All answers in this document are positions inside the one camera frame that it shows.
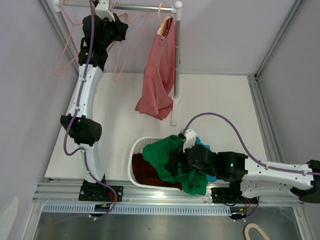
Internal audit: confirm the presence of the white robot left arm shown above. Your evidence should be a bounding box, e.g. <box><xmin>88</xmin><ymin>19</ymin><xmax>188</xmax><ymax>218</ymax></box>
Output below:
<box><xmin>60</xmin><ymin>14</ymin><xmax>128</xmax><ymax>202</ymax></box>

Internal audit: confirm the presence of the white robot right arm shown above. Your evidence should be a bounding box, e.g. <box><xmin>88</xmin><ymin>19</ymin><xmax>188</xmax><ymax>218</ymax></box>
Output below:
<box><xmin>165</xmin><ymin>144</ymin><xmax>320</xmax><ymax>204</ymax></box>

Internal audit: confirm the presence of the beige wooden hanger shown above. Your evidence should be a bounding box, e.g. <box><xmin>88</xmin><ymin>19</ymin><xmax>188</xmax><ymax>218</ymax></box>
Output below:
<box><xmin>156</xmin><ymin>2</ymin><xmax>174</xmax><ymax>37</ymax></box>
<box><xmin>106</xmin><ymin>13</ymin><xmax>129</xmax><ymax>53</ymax></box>

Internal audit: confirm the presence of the dark red t shirt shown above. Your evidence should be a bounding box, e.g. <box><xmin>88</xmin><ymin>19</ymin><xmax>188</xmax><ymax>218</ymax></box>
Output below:
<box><xmin>131</xmin><ymin>153</ymin><xmax>183</xmax><ymax>191</ymax></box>

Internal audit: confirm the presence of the aluminium cage frame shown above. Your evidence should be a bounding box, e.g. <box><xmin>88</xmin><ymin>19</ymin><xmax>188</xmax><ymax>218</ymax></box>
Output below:
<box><xmin>37</xmin><ymin>0</ymin><xmax>311</xmax><ymax>186</ymax></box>

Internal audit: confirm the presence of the pink wire hanger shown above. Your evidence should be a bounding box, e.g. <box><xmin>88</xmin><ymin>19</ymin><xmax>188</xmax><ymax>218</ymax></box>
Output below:
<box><xmin>112</xmin><ymin>10</ymin><xmax>151</xmax><ymax>82</ymax></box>
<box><xmin>52</xmin><ymin>0</ymin><xmax>83</xmax><ymax>77</ymax></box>

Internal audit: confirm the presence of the pink t shirt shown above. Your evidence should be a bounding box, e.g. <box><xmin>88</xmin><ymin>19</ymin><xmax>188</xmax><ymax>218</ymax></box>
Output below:
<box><xmin>135</xmin><ymin>19</ymin><xmax>176</xmax><ymax>120</ymax></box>

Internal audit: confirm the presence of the beige hanger on floor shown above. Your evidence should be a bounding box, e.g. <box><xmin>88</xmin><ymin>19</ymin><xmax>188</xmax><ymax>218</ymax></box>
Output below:
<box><xmin>244</xmin><ymin>223</ymin><xmax>269</xmax><ymax>240</ymax></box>

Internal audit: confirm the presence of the white metal clothes rack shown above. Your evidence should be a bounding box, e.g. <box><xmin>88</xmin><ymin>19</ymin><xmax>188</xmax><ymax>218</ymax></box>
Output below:
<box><xmin>51</xmin><ymin>0</ymin><xmax>183</xmax><ymax>127</ymax></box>

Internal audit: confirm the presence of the white perforated plastic basket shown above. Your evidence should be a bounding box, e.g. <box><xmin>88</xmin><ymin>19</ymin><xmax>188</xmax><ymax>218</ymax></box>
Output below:
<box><xmin>127</xmin><ymin>137</ymin><xmax>175</xmax><ymax>190</ymax></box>

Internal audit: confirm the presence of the white slotted cable duct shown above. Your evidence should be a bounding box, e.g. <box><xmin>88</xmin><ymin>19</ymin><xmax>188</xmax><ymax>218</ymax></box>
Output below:
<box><xmin>42</xmin><ymin>203</ymin><xmax>232</xmax><ymax>217</ymax></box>

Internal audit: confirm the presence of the teal t shirt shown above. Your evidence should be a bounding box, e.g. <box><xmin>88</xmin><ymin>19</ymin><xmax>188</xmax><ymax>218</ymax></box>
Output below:
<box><xmin>194</xmin><ymin>136</ymin><xmax>217</xmax><ymax>183</ymax></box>

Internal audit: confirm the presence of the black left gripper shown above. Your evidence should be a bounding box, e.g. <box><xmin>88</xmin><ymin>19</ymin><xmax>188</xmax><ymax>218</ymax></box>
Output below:
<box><xmin>99</xmin><ymin>13</ymin><xmax>129</xmax><ymax>49</ymax></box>

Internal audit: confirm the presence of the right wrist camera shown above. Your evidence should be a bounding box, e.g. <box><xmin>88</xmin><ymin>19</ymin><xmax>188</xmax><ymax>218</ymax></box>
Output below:
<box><xmin>178</xmin><ymin>128</ymin><xmax>197</xmax><ymax>153</ymax></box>

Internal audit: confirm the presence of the green t shirt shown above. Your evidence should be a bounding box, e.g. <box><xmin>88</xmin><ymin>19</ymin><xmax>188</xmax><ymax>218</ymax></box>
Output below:
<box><xmin>142</xmin><ymin>135</ymin><xmax>208</xmax><ymax>196</ymax></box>

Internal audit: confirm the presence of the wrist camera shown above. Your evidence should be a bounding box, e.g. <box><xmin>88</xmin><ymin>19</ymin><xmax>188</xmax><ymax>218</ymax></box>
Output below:
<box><xmin>178</xmin><ymin>128</ymin><xmax>197</xmax><ymax>153</ymax></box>
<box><xmin>93</xmin><ymin>0</ymin><xmax>115</xmax><ymax>22</ymax></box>

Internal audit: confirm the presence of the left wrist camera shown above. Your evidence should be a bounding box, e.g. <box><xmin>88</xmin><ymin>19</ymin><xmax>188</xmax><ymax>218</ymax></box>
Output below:
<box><xmin>93</xmin><ymin>0</ymin><xmax>115</xmax><ymax>22</ymax></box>

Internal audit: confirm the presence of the aluminium mounting rail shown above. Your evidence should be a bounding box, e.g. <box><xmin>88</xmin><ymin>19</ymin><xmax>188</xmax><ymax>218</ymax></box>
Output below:
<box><xmin>32</xmin><ymin>177</ymin><xmax>305</xmax><ymax>207</ymax></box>

